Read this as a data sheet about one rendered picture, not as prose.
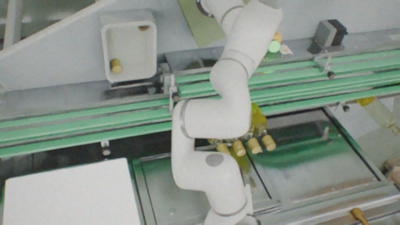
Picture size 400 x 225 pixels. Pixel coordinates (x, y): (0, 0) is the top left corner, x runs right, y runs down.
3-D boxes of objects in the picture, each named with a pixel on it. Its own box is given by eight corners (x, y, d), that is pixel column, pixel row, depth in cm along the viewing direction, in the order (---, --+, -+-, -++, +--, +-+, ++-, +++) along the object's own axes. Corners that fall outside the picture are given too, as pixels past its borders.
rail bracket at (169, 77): (162, 99, 130) (170, 122, 122) (163, 61, 118) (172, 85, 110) (170, 98, 131) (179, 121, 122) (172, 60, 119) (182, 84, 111)
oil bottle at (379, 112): (354, 99, 169) (390, 139, 151) (357, 90, 165) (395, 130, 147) (364, 96, 170) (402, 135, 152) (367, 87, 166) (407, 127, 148)
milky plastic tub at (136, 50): (104, 68, 129) (107, 83, 123) (97, 11, 113) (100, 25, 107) (150, 63, 133) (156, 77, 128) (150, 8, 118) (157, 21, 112)
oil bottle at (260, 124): (233, 101, 143) (254, 139, 129) (235, 90, 140) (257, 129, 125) (245, 99, 145) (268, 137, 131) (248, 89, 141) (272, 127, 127)
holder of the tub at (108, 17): (105, 79, 133) (108, 92, 127) (97, 11, 114) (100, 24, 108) (150, 73, 137) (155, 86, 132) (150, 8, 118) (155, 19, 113)
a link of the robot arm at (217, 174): (257, 161, 86) (202, 157, 93) (240, 90, 74) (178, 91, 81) (241, 216, 75) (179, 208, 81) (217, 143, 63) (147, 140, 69)
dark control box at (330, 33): (313, 36, 150) (324, 47, 145) (319, 19, 145) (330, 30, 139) (329, 34, 152) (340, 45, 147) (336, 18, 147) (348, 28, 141)
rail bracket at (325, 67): (308, 59, 141) (327, 80, 132) (314, 43, 136) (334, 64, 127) (317, 58, 142) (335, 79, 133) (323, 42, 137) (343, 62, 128)
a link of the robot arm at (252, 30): (205, 80, 84) (229, 20, 73) (234, 41, 102) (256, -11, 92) (242, 97, 83) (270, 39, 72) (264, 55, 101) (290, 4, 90)
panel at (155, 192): (4, 182, 121) (-5, 280, 98) (1, 177, 119) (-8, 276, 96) (244, 138, 146) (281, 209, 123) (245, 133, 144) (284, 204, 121)
